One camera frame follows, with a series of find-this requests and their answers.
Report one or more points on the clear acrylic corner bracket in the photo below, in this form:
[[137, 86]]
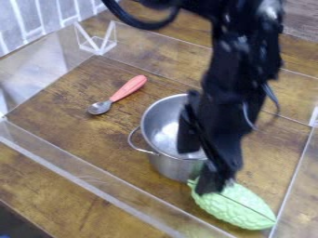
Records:
[[94, 44]]

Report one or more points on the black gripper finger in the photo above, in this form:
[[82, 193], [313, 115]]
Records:
[[213, 179]]

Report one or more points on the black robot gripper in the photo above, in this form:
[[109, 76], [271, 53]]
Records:
[[220, 114]]

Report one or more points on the silver metal pot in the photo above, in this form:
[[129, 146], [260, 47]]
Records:
[[160, 125]]

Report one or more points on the red-handled metal spoon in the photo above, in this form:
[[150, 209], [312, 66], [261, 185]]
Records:
[[130, 87]]

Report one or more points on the green bumpy gourd toy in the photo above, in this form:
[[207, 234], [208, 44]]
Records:
[[236, 206]]

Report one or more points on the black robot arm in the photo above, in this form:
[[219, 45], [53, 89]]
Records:
[[239, 20]]

